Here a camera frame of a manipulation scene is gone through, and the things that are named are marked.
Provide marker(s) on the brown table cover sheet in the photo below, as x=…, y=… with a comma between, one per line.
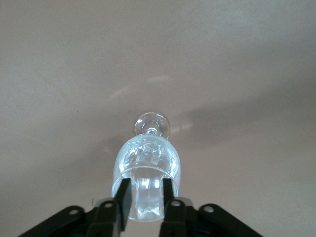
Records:
x=74, y=74

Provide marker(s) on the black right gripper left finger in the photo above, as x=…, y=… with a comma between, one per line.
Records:
x=123, y=205

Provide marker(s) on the clear stemmed wine glass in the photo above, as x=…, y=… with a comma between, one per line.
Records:
x=148, y=153

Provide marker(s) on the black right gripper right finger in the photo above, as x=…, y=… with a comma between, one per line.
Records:
x=172, y=212

